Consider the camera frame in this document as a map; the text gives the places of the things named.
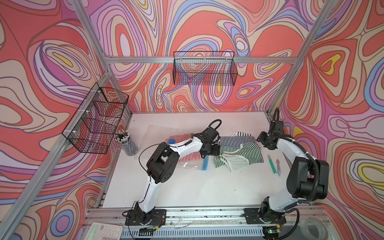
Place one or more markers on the blue white striped shirt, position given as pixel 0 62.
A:
pixel 236 141

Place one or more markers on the green white striped shirt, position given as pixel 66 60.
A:
pixel 235 158

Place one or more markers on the clear tape roll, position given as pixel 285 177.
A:
pixel 313 229

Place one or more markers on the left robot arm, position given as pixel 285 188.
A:
pixel 161 166

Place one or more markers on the clear vacuum bag blue zipper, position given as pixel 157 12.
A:
pixel 157 136

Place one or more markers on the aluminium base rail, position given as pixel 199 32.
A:
pixel 211 223

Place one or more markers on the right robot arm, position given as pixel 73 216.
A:
pixel 307 180

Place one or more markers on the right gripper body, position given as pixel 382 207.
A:
pixel 264 138

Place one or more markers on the red white striped shirt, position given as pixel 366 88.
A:
pixel 186 145

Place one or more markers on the white keypad device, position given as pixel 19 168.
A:
pixel 100 231

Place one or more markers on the black wire basket left wall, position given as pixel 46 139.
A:
pixel 96 120

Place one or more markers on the black wire basket wall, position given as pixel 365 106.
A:
pixel 96 120
pixel 204 68

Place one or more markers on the black wire basket back wall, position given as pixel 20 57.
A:
pixel 204 68

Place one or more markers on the green marker pen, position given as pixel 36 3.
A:
pixel 272 165

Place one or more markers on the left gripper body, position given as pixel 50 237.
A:
pixel 213 150

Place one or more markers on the cup of pens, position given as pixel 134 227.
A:
pixel 125 140

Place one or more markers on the black white striped tank top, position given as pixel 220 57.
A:
pixel 241 134

